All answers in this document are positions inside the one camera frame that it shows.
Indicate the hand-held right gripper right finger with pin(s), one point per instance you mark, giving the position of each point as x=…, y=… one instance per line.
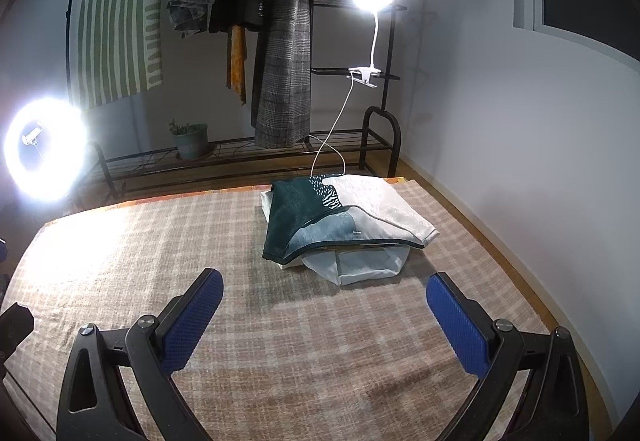
x=457, y=326

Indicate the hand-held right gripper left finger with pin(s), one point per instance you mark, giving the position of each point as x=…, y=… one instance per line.
x=195, y=321

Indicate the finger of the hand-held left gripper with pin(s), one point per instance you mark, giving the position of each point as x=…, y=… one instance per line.
x=15, y=326

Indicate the white garment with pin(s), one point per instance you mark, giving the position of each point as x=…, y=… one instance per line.
x=360, y=268

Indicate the green white tree print T-shirt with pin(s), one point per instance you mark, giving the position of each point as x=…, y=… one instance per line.
x=290, y=221

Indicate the black metal clothes rack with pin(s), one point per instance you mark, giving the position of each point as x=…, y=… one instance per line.
x=382, y=112

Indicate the beige plaid blanket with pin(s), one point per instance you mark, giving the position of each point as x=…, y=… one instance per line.
x=300, y=346

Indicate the potted plant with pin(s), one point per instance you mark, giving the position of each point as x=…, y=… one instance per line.
x=192, y=143

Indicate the grey plaid coat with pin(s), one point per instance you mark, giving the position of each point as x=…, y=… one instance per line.
x=285, y=86

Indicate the orange scarf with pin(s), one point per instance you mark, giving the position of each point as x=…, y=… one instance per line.
x=237, y=61

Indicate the green striped wall hanging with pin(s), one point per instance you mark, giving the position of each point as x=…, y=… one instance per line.
x=120, y=21

